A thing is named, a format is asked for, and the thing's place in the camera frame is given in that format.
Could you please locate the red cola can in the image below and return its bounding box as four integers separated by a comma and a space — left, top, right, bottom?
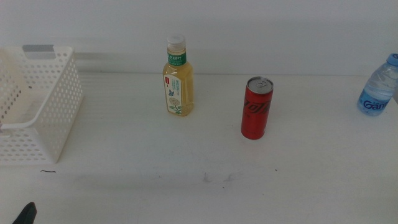
240, 76, 274, 141

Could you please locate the white perforated plastic basket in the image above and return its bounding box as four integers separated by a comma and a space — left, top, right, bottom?
0, 45, 84, 166

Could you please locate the clear water bottle blue label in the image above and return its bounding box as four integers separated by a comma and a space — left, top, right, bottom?
356, 53, 398, 117

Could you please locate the yellow tea bottle green label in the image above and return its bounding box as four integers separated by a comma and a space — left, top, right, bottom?
162, 33, 195, 118

